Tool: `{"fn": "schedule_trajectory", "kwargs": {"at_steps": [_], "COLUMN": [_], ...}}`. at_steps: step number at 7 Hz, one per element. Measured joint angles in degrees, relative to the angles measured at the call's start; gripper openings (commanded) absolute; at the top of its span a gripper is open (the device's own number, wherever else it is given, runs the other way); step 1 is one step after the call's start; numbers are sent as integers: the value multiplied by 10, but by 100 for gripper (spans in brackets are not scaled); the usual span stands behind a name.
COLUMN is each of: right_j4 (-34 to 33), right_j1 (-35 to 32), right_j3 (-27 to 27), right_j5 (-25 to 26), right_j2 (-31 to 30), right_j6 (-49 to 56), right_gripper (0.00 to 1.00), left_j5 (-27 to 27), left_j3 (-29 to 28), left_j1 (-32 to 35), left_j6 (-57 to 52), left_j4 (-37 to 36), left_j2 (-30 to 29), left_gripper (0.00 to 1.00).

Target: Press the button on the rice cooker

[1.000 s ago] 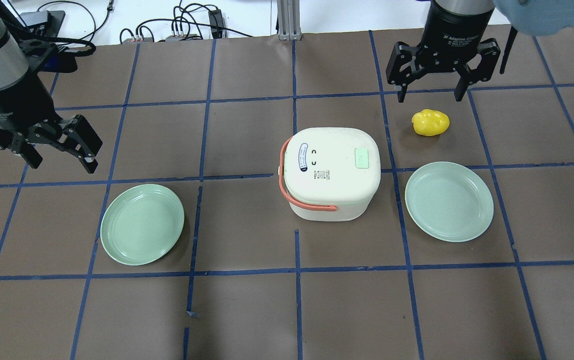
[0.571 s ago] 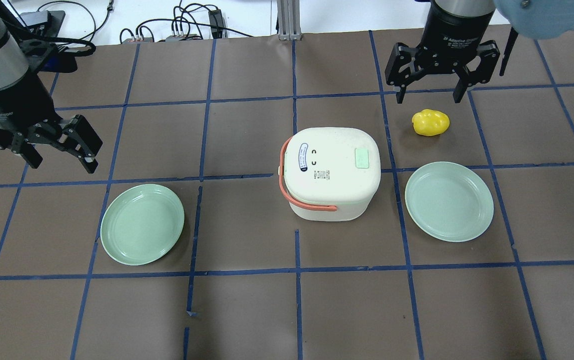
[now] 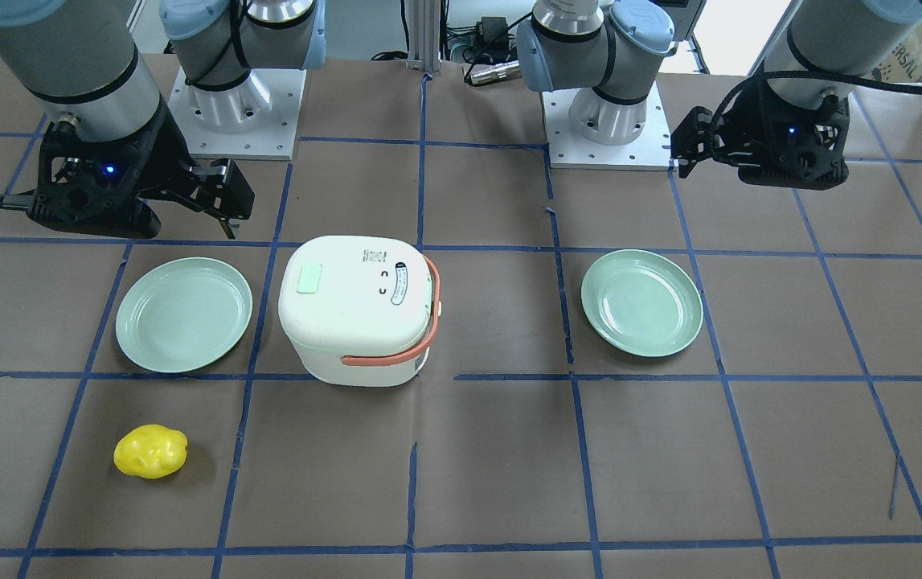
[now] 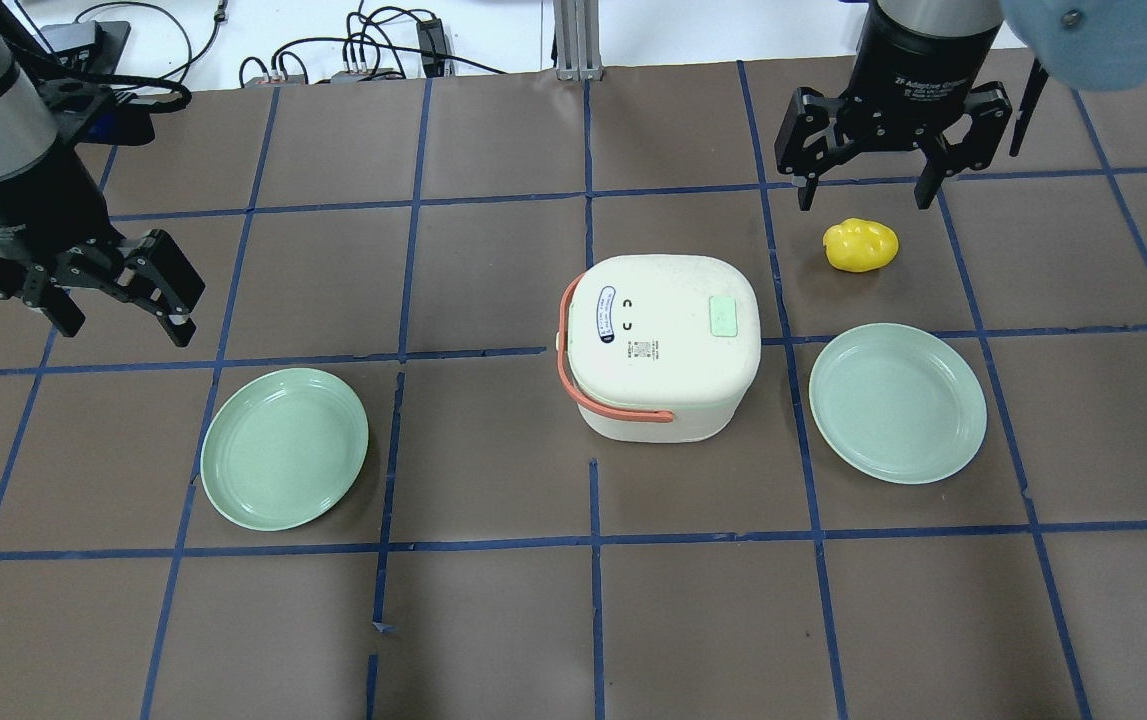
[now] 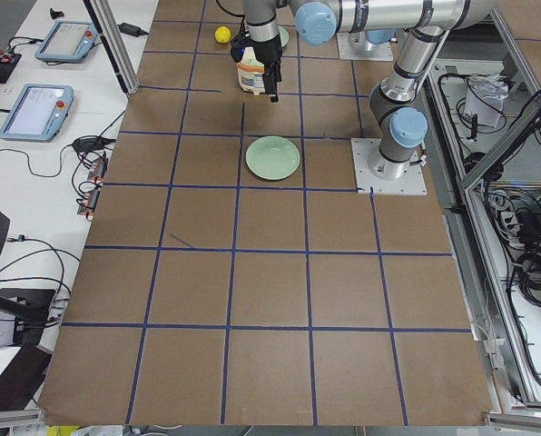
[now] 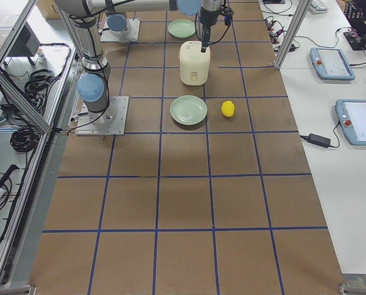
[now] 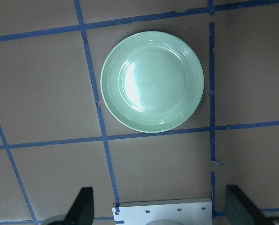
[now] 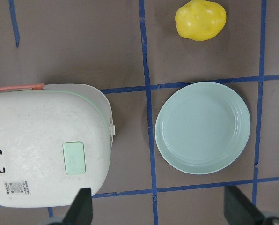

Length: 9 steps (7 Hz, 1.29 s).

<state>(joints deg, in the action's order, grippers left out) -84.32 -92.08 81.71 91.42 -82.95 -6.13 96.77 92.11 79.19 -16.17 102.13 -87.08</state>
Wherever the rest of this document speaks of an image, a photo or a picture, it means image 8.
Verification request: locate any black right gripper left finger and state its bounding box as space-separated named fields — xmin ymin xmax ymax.
xmin=61 ymin=188 xmax=93 ymax=225

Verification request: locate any light green plate near cooker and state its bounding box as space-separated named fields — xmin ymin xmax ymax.
xmin=154 ymin=82 xmax=251 ymax=175

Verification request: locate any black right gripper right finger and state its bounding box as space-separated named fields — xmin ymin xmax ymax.
xmin=224 ymin=186 xmax=263 ymax=225

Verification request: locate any brown paper table cover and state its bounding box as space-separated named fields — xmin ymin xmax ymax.
xmin=0 ymin=0 xmax=279 ymax=225

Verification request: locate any yellow toy potato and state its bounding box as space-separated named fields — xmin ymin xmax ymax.
xmin=175 ymin=0 xmax=227 ymax=41

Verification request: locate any white rice cooker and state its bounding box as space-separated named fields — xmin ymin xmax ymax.
xmin=0 ymin=83 xmax=115 ymax=208

